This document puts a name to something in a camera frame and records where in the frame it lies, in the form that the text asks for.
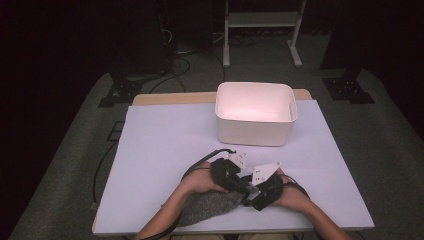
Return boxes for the person's left hand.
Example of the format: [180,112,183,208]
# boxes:
[181,161,231,195]

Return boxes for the black floor cables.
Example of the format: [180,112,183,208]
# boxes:
[148,29,227,95]

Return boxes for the left hand-held gripper cable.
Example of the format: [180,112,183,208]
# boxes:
[141,148,238,240]

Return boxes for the person's right hand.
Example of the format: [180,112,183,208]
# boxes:
[273,167,315,215]

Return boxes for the hand-held gripper cable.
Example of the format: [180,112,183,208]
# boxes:
[283,173,313,201]
[141,148,238,240]

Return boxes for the right hand-held gripper cable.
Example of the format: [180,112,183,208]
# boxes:
[283,173,313,201]

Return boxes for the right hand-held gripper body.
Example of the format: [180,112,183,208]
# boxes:
[248,161,285,209]

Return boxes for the grey fluffy cloth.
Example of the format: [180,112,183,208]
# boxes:
[175,189,255,229]

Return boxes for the white metal stand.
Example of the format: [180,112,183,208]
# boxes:
[222,0,308,69]

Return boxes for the white plastic bin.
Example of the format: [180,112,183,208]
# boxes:
[214,81,299,148]

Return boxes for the black stand base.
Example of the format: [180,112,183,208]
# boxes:
[97,70,145,109]
[322,68,376,105]

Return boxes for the black cable beside table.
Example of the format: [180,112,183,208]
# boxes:
[92,121,126,205]

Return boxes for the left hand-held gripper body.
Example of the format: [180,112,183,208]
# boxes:
[209,151,250,193]

